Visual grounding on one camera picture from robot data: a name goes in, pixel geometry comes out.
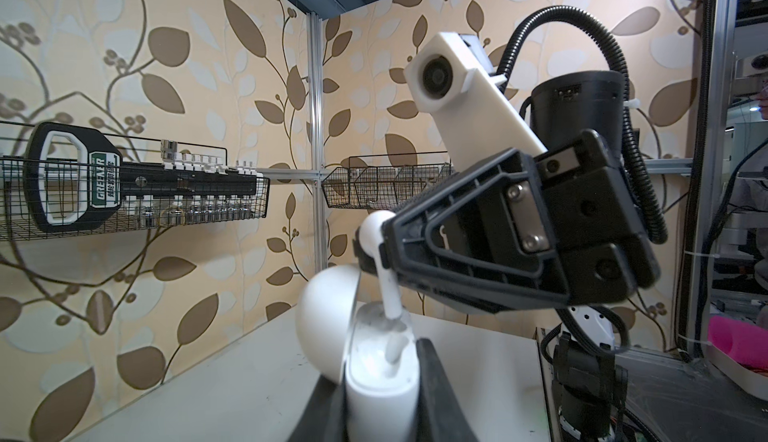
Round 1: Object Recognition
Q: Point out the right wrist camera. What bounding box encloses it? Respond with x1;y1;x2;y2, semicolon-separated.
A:
404;32;547;171

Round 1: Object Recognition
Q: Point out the white round earbud case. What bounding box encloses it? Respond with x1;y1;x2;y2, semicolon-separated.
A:
295;265;420;441

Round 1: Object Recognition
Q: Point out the wire basket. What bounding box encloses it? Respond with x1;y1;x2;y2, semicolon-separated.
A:
321;150;454;210
0;119;271;243

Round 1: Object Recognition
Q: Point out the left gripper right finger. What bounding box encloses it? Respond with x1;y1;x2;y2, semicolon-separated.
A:
416;338;478;442

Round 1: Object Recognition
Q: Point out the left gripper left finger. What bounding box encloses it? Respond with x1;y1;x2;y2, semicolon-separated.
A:
288;376;348;442

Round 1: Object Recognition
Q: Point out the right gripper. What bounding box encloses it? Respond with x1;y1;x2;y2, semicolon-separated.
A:
382;129;661;313

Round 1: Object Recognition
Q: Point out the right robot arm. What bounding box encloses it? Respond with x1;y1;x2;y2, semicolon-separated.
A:
370;6;668;441

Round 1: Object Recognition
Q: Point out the black socket set holder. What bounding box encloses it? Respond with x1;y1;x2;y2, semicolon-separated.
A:
22;120;259;233

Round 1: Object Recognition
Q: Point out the white earbud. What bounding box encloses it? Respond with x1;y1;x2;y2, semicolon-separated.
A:
358;210;403;320
384;333;409;365

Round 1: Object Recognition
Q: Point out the right side wire basket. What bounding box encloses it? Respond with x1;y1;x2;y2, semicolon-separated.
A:
321;150;454;210

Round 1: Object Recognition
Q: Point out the rear wire basket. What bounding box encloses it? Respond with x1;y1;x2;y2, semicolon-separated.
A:
0;119;271;243

